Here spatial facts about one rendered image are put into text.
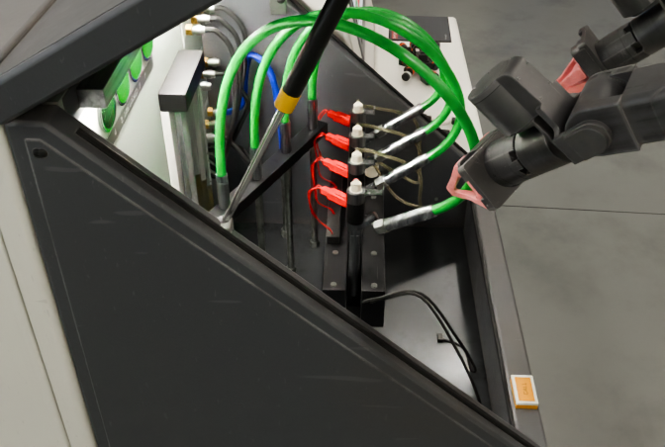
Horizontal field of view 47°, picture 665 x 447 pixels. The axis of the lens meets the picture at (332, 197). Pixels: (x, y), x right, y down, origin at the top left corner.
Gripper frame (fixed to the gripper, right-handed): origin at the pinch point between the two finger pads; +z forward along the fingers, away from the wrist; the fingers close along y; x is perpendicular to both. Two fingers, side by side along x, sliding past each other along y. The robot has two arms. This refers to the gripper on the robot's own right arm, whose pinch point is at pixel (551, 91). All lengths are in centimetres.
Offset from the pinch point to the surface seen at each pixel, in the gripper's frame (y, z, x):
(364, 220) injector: 5.1, 28.2, 19.5
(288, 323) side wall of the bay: 13, 19, 55
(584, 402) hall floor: -108, 68, -51
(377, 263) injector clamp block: -3.7, 34.3, 17.0
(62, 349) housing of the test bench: 27, 40, 61
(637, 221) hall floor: -120, 57, -147
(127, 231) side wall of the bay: 33, 21, 59
